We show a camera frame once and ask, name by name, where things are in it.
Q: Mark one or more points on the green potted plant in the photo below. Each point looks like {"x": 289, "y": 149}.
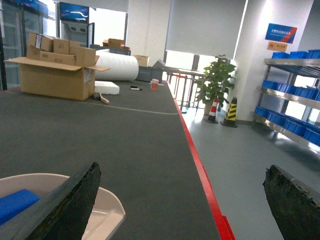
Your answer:
{"x": 216, "y": 82}

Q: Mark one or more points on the orange wall sign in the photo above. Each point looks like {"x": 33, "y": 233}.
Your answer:
{"x": 277, "y": 46}

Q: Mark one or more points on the black marker pen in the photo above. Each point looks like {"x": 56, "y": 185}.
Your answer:
{"x": 135, "y": 88}

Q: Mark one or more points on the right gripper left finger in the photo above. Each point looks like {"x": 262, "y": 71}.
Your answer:
{"x": 62, "y": 214}

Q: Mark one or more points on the wall mounted screen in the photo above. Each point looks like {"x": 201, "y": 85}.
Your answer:
{"x": 73, "y": 12}

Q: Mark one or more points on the large open cardboard box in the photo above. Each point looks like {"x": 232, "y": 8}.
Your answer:
{"x": 58, "y": 68}

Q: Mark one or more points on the white foam roll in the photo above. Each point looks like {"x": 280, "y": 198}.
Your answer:
{"x": 121, "y": 67}

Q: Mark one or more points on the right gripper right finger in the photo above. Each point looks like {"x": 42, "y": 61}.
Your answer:
{"x": 294, "y": 205}

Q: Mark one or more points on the beige plastic dustpan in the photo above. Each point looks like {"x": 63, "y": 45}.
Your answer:
{"x": 107, "y": 213}

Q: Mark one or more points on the red white traffic cone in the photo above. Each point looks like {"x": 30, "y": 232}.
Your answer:
{"x": 211, "y": 117}

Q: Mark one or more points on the blue wall sign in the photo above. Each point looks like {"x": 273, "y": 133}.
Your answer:
{"x": 281, "y": 33}

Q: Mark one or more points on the blue plastic block part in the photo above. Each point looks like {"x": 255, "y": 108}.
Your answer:
{"x": 15, "y": 203}

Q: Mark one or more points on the white foam block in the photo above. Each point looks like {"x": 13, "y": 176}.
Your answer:
{"x": 106, "y": 87}

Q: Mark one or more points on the yellow black traffic cone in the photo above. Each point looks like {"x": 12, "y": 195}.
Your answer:
{"x": 230, "y": 118}

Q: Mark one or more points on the clear cup with orange drink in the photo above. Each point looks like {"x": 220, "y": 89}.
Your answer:
{"x": 154, "y": 84}

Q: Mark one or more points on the steel shelf rack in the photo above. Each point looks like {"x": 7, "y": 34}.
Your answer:
{"x": 302, "y": 87}

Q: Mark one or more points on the grey plastic crate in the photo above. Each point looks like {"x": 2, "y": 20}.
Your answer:
{"x": 146, "y": 74}

